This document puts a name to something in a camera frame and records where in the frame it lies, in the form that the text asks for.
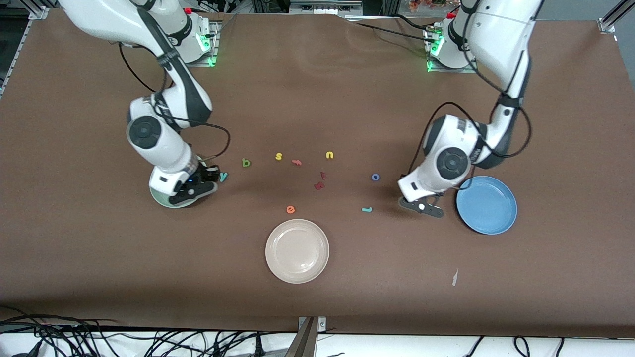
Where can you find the beige plate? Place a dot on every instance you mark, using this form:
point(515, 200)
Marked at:
point(297, 251)

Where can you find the white tape scrap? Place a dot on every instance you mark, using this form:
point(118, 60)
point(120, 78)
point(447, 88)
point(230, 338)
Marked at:
point(455, 277)

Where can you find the orange flowers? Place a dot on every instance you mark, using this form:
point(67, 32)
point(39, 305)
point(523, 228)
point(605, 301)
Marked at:
point(431, 4)

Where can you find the blue plate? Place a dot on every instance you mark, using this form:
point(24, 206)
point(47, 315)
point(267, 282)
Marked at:
point(488, 208)

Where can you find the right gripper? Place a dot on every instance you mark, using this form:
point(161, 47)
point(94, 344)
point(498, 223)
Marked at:
point(205, 174)

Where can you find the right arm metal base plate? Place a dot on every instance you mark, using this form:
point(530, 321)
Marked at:
point(217, 44)

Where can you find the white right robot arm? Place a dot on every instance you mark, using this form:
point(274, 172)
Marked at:
point(149, 134)

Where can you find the green plate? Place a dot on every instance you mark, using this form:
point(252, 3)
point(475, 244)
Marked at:
point(163, 201)

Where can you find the aluminium side rail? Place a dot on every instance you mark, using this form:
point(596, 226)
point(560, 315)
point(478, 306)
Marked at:
point(10, 54)

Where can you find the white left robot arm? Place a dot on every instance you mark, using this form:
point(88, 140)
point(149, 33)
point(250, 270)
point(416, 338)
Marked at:
point(451, 161)

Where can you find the grey equipment box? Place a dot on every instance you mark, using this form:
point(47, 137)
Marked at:
point(325, 6)

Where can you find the dark red letter k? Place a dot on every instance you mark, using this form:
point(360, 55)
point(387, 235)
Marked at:
point(319, 186)

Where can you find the aluminium frame corner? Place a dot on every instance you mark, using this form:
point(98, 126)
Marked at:
point(612, 20)
point(37, 10)

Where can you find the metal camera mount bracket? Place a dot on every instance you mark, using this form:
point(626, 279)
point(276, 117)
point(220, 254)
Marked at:
point(307, 337)

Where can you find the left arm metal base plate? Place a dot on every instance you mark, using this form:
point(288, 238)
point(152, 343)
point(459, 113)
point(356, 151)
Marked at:
point(446, 70)

